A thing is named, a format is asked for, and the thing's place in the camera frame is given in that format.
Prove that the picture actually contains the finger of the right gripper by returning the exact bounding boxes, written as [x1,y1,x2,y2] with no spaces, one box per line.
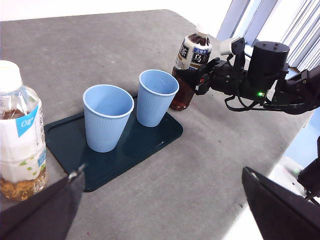
[177,68,208,88]

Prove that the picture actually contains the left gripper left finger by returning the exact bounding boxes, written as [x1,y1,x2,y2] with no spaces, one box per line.
[0,163,87,240]

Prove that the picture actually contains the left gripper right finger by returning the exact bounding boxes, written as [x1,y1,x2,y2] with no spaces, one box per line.
[241,166,320,240]

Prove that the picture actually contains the dark oolong tea bottle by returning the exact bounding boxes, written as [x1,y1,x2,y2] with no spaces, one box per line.
[168,23,213,112]

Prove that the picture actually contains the jasmine tea bottle white label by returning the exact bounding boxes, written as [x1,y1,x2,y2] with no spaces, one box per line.
[0,59,50,202]

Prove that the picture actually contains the blue ribbed plastic cup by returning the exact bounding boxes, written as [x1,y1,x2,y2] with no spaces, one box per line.
[136,69,180,128]
[82,84,135,153]

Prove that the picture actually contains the white robot platform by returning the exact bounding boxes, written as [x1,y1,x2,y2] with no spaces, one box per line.
[268,154,320,201]

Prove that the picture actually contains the dark rectangular tray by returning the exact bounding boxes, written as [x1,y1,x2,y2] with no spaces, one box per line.
[43,93,184,193]

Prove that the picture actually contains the white vertical blinds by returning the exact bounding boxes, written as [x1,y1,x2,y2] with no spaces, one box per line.
[278,0,320,73]

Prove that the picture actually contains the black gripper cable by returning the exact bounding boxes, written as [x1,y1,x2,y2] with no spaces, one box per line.
[224,94,255,112]

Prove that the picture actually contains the pale grey right wrist camera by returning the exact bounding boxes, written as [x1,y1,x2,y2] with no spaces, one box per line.
[219,36,245,56]

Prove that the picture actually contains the grey window frame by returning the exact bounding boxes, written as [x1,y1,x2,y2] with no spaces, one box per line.
[216,0,282,47]

